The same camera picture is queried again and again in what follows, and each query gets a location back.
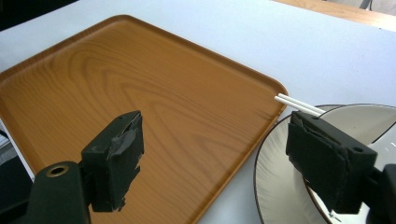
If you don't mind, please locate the white chopstick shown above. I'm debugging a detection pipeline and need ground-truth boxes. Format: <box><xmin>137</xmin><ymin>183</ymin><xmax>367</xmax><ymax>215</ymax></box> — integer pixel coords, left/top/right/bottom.
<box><xmin>274</xmin><ymin>95</ymin><xmax>322</xmax><ymax>118</ymax></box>
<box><xmin>277</xmin><ymin>92</ymin><xmax>327</xmax><ymax>114</ymax></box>

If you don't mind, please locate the white table cover sheet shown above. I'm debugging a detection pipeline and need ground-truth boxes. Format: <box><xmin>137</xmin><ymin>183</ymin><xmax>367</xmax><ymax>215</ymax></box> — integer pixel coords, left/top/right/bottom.
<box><xmin>0</xmin><ymin>0</ymin><xmax>396</xmax><ymax>224</ymax></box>

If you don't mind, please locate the grey plate with dark rim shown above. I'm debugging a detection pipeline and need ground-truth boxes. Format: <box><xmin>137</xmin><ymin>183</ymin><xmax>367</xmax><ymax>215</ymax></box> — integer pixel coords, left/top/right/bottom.
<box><xmin>253</xmin><ymin>104</ymin><xmax>396</xmax><ymax>224</ymax></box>

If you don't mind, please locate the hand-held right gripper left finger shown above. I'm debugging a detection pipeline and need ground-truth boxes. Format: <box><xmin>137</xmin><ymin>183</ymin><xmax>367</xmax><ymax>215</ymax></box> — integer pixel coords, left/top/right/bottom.
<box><xmin>81</xmin><ymin>110</ymin><xmax>145</xmax><ymax>213</ymax></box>

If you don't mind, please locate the wood-grain brown tray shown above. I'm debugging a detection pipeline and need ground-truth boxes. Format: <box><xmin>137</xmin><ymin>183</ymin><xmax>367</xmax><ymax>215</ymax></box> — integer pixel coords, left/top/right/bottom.
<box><xmin>0</xmin><ymin>14</ymin><xmax>288</xmax><ymax>224</ymax></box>

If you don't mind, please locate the white bowl with dark rim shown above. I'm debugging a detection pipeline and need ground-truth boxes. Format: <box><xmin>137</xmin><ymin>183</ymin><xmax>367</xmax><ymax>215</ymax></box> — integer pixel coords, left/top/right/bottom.
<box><xmin>303</xmin><ymin>104</ymin><xmax>396</xmax><ymax>224</ymax></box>

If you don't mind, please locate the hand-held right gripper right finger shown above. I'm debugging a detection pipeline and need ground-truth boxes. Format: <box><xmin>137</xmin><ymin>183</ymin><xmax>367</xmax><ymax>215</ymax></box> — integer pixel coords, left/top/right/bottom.
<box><xmin>285</xmin><ymin>111</ymin><xmax>378</xmax><ymax>215</ymax></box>

